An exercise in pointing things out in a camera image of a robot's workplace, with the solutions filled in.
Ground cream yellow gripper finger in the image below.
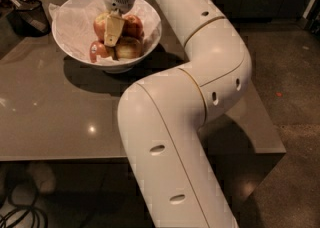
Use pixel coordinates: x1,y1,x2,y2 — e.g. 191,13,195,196
104,10,125,47

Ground large red-yellow apple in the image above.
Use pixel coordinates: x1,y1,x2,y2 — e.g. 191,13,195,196
93,12,109,41

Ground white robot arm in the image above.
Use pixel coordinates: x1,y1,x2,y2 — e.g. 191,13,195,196
104,0,252,228

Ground red apple at back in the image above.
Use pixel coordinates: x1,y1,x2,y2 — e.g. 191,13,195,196
123,14,143,38

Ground yellow-red apple front right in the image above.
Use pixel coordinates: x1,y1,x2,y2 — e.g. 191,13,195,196
115,36,142,59

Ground red apple with sticker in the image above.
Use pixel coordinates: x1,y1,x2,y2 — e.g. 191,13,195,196
89,41,115,63

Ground white ceramic bowl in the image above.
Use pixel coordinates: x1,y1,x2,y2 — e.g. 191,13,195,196
51,0,163,74

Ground white crumpled paper liner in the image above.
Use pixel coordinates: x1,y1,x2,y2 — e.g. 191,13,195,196
48,0,162,66

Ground black mesh basket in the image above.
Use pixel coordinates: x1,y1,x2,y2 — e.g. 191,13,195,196
8,0,51,37

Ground black cables on floor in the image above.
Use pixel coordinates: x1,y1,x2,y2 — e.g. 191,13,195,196
0,178,49,228

